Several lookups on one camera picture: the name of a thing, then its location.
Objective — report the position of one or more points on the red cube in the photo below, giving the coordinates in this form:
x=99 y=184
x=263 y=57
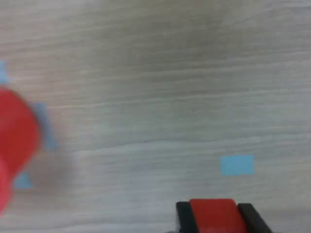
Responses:
x=216 y=216

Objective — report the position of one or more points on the red plastic bin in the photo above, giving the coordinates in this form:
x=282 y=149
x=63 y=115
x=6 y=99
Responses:
x=14 y=133

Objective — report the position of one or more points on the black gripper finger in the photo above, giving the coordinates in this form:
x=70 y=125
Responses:
x=255 y=221
x=185 y=218

